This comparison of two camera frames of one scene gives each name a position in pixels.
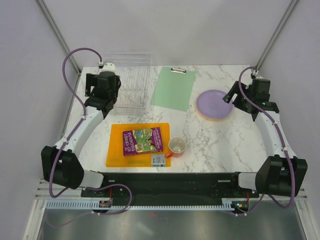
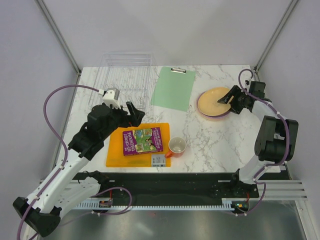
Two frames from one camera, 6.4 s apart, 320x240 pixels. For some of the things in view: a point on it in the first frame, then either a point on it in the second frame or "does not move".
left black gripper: (92, 80) -> (136, 115)
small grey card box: (158, 160) does not move
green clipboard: (173, 88) does not move
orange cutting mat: (115, 158) does not move
